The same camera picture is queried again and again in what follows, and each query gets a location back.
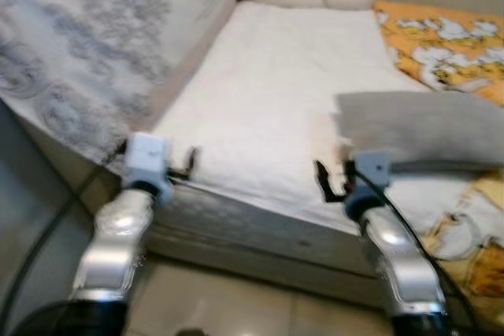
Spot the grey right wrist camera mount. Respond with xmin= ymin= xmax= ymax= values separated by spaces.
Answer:
xmin=346 ymin=153 xmax=393 ymax=199

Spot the grey floral patterned headboard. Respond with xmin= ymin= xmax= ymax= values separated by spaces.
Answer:
xmin=0 ymin=0 xmax=237 ymax=165

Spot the white quilted mattress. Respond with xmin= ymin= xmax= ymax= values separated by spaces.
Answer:
xmin=126 ymin=0 xmax=481 ymax=236

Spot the beige bed base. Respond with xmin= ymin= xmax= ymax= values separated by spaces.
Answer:
xmin=20 ymin=116 xmax=395 ymax=305

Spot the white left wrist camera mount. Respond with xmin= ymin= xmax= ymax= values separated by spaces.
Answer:
xmin=122 ymin=132 xmax=173 ymax=203

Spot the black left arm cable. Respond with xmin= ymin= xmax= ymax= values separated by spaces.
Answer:
xmin=0 ymin=141 xmax=128 ymax=329

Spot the grey pillow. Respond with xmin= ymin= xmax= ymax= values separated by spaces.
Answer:
xmin=334 ymin=90 xmax=504 ymax=176

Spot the yellow orange cartoon egg blanket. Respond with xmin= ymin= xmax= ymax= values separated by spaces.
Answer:
xmin=372 ymin=0 xmax=504 ymax=330

